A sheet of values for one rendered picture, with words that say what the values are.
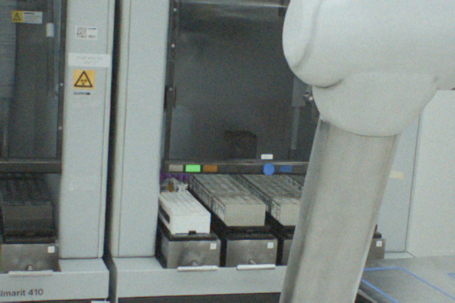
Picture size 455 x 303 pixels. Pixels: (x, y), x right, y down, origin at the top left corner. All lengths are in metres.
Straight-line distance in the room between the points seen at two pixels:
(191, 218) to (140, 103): 0.32
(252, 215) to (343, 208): 1.31
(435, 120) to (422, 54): 2.88
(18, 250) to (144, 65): 0.54
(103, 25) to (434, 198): 2.06
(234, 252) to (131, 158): 0.35
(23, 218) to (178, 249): 0.39
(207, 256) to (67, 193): 0.38
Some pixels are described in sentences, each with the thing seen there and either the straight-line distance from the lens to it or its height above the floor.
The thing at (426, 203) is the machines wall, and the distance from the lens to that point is 3.99.
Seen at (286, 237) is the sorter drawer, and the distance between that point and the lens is 2.44.
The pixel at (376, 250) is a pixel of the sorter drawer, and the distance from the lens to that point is 2.54.
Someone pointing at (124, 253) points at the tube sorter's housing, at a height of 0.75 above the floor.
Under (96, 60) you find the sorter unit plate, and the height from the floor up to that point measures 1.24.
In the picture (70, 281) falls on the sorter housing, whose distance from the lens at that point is 2.33.
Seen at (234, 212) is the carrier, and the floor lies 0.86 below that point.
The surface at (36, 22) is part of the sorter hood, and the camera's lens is 2.27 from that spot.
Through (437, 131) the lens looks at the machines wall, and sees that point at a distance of 3.94.
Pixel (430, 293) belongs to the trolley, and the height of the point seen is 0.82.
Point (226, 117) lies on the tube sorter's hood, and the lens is 2.39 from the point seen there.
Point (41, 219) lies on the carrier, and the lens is 2.35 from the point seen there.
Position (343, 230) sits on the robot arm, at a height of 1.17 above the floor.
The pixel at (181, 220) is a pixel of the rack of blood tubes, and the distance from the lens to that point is 2.38.
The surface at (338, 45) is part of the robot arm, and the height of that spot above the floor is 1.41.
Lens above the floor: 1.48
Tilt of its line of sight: 11 degrees down
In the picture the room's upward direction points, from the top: 4 degrees clockwise
